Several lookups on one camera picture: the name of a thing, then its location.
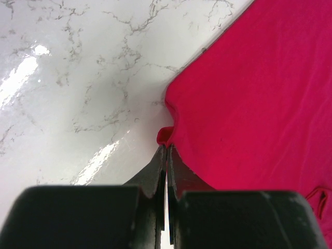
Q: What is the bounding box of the crimson red t shirt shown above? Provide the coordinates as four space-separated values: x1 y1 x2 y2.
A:
157 1 331 245

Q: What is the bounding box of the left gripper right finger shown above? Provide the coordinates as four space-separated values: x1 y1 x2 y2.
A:
167 146 328 248

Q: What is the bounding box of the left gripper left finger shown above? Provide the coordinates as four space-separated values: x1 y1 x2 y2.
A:
1 146 167 248

